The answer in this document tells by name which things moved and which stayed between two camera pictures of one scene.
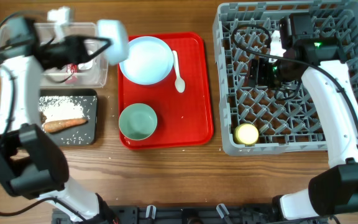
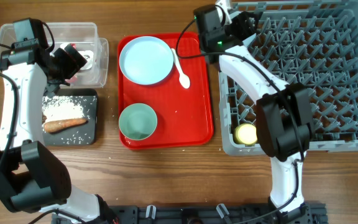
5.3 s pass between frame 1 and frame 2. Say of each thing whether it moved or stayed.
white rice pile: stayed
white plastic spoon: moved
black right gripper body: moved
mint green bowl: stayed
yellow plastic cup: stayed
